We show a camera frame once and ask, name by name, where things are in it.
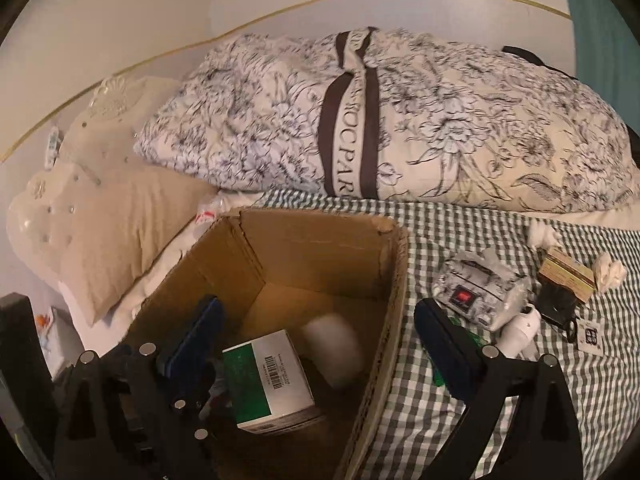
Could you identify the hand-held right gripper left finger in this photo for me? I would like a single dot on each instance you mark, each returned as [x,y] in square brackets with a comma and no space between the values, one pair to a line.
[200,340]

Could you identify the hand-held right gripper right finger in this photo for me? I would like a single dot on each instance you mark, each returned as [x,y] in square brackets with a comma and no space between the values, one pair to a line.
[445,355]

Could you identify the green plastic packet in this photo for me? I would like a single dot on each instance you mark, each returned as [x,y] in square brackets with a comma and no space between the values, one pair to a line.
[472,334]

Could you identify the floral printed tissue pack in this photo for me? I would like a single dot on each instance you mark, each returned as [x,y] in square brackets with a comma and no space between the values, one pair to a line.
[475,285]

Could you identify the small black case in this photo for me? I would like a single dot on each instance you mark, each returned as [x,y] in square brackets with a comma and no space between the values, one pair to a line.
[555,305]

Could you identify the brown cardboard box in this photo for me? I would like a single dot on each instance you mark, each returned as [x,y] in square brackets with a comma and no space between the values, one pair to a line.
[310,255]

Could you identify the medicine box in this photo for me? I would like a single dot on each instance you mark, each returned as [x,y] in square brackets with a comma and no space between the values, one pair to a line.
[565,270]

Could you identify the white tissue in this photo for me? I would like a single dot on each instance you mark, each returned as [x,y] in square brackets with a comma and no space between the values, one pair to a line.
[542,234]
[607,270]

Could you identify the green checked bed sheet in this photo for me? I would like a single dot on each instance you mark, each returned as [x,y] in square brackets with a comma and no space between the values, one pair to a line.
[400,420]

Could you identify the small white bottle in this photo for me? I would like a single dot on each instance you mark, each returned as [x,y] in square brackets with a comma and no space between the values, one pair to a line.
[520,330]

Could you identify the green and white carton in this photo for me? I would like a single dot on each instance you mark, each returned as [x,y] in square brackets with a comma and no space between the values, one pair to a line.
[270,385]

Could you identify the white round jar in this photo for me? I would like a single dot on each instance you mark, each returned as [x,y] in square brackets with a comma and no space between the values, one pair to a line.
[332,355]

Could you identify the clear plastic wrapper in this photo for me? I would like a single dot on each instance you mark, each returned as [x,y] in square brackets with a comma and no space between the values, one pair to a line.
[210,212]

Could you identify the beige pillow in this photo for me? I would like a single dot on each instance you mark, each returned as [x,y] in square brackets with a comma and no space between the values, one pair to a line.
[75,140]
[125,230]

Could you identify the white printed box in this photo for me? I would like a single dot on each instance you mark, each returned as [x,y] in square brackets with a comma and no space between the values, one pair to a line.
[60,340]

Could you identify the white square tag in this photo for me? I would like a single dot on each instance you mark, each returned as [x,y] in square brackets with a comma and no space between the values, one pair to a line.
[590,336]

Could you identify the floral printed quilt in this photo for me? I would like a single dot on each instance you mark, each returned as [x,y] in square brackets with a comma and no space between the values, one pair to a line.
[450,125]

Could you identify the small white packet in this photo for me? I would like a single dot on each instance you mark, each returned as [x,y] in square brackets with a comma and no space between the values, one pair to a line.
[52,145]

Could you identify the black cloth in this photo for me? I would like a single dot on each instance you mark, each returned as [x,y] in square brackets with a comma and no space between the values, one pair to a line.
[520,52]

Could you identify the teal curtain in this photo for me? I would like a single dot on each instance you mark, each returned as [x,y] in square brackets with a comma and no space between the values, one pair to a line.
[600,20]

